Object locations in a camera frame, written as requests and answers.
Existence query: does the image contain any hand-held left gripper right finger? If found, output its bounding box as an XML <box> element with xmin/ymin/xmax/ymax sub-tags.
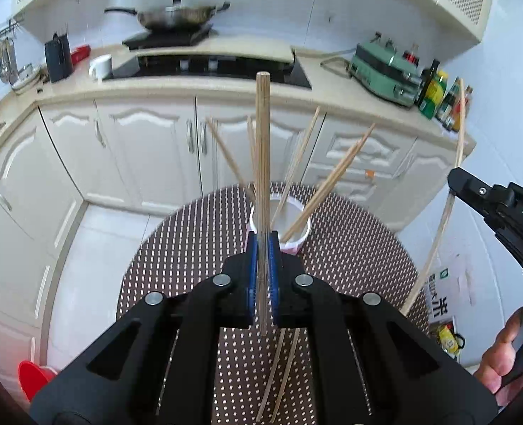
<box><xmin>268</xmin><ymin>230</ymin><xmax>499</xmax><ymax>425</ymax></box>

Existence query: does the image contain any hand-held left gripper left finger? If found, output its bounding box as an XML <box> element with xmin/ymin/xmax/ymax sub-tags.
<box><xmin>30</xmin><ymin>231</ymin><xmax>260</xmax><ymax>425</ymax></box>

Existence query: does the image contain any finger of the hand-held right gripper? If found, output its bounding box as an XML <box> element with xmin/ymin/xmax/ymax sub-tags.
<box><xmin>447</xmin><ymin>167</ymin><xmax>522</xmax><ymax>232</ymax></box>

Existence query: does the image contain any pink cup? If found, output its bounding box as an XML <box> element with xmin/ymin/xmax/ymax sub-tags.
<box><xmin>247</xmin><ymin>192</ymin><xmax>312</xmax><ymax>255</ymax></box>

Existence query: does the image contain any bundle of wooden chopsticks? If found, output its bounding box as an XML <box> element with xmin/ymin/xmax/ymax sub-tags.
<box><xmin>205</xmin><ymin>106</ymin><xmax>376</xmax><ymax>242</ymax></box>

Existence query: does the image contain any person's right hand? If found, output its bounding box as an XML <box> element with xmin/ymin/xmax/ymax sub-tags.
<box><xmin>474</xmin><ymin>307</ymin><xmax>523</xmax><ymax>395</ymax></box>

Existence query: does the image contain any brown polka dot tablecloth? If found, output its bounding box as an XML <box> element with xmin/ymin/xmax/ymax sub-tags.
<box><xmin>116</xmin><ymin>181</ymin><xmax>431</xmax><ymax>425</ymax></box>

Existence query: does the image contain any white printed bag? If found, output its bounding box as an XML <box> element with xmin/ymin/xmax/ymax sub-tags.
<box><xmin>425</xmin><ymin>252</ymin><xmax>477</xmax><ymax>319</ymax></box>

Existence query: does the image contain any cluster of condiment bottles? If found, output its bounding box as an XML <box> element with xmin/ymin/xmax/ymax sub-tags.
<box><xmin>400</xmin><ymin>44</ymin><xmax>474</xmax><ymax>132</ymax></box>

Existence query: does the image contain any green electric cooker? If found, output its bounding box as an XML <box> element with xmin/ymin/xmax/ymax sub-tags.
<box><xmin>347</xmin><ymin>31</ymin><xmax>423</xmax><ymax>108</ymax></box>

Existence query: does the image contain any beige kitchen countertop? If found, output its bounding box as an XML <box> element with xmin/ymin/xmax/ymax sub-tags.
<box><xmin>0</xmin><ymin>38</ymin><xmax>477</xmax><ymax>173</ymax></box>

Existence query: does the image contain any black built-in gas hob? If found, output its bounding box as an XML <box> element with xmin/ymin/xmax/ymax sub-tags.
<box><xmin>102</xmin><ymin>53</ymin><xmax>313</xmax><ymax>90</ymax></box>

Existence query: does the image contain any beige cutting board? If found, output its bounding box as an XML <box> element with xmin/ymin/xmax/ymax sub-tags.
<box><xmin>135</xmin><ymin>38</ymin><xmax>296</xmax><ymax>65</ymax></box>

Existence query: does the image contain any red plastic bucket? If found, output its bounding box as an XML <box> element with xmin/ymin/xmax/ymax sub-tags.
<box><xmin>18</xmin><ymin>360</ymin><xmax>58</xmax><ymax>397</ymax></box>

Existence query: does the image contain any black portable induction cooker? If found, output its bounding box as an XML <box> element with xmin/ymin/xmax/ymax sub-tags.
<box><xmin>122</xmin><ymin>24</ymin><xmax>218</xmax><ymax>50</ymax></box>

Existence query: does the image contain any white mug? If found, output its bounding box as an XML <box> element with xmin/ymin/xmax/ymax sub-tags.
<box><xmin>88</xmin><ymin>54</ymin><xmax>113</xmax><ymax>81</ymax></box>

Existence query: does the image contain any black wok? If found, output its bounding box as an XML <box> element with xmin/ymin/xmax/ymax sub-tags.
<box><xmin>104</xmin><ymin>0</ymin><xmax>232</xmax><ymax>33</ymax></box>

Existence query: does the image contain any glass wok lid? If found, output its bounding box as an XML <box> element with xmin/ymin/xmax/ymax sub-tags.
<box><xmin>140</xmin><ymin>0</ymin><xmax>213</xmax><ymax>16</ymax></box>

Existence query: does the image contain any black electric kettle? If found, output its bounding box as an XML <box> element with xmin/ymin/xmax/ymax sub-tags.
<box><xmin>44</xmin><ymin>32</ymin><xmax>74</xmax><ymax>84</ymax></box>

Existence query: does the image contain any stack of bowls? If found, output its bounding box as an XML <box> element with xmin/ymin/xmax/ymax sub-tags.
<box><xmin>11</xmin><ymin>64</ymin><xmax>45</xmax><ymax>94</ymax></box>

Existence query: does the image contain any metal ladle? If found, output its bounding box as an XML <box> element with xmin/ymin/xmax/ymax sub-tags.
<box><xmin>0</xmin><ymin>38</ymin><xmax>19</xmax><ymax>85</ymax></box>

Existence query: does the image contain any metal wall utensil rail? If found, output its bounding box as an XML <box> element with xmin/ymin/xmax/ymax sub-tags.
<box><xmin>0</xmin><ymin>15</ymin><xmax>25</xmax><ymax>51</ymax></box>

